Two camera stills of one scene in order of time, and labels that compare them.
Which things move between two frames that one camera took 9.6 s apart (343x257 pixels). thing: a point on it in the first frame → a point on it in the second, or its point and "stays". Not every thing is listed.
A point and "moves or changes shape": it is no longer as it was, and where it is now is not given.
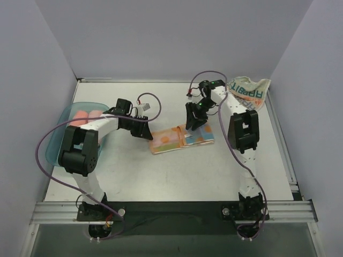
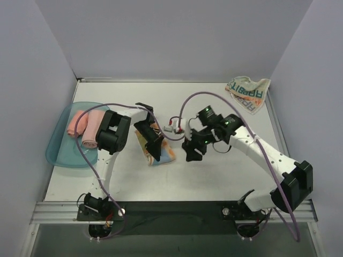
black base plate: (172, 218) stays
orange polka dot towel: (172, 138) moves or changes shape
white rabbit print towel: (251, 93) stays
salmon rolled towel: (79, 114) stays
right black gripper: (196, 113) → (195, 144)
